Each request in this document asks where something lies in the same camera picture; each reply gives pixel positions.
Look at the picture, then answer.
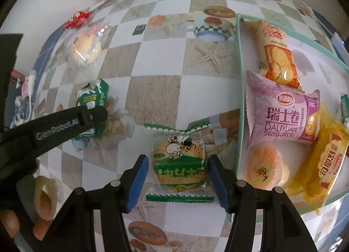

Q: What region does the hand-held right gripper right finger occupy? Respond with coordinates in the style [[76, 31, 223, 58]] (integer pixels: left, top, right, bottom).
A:
[[208, 154, 318, 252]]

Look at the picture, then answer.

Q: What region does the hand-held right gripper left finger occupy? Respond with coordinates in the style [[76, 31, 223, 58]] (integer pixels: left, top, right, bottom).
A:
[[52, 154, 149, 252]]

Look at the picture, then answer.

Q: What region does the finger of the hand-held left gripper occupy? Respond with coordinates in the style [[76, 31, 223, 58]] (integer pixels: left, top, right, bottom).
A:
[[81, 105, 108, 130]]

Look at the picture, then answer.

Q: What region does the clear green-edged biscuit packet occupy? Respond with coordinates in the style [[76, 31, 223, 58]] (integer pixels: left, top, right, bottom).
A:
[[143, 120, 215, 204]]

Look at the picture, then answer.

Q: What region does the round orange cake packet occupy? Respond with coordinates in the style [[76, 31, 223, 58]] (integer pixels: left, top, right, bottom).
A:
[[245, 143, 291, 190]]

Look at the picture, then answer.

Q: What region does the pink roll cake packet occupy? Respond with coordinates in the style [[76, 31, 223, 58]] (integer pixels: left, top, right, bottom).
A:
[[245, 70, 321, 149]]

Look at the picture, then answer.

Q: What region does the yellow snack packet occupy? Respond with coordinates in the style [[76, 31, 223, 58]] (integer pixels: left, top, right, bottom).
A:
[[283, 103, 349, 216]]

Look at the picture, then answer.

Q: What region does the teal shallow box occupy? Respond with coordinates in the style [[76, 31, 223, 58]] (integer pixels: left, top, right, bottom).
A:
[[235, 13, 349, 216]]

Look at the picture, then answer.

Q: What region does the person's left hand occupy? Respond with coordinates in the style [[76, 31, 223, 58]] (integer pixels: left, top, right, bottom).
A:
[[0, 159, 59, 242]]

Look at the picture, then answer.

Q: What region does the printed checkered tablecloth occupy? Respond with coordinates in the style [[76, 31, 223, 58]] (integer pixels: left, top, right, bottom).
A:
[[8, 0, 349, 252]]

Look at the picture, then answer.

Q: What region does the clear pale cake packet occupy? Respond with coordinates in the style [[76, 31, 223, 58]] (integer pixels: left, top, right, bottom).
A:
[[66, 22, 113, 69]]

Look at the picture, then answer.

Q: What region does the red crinkled candy wrapper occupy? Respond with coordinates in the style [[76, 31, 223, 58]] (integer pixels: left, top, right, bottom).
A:
[[63, 10, 93, 30]]

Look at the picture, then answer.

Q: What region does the orange biscuit packet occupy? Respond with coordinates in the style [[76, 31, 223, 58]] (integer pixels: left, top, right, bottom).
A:
[[242, 19, 304, 92]]

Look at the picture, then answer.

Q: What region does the white charger block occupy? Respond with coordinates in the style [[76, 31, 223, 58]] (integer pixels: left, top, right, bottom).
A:
[[330, 33, 343, 51]]

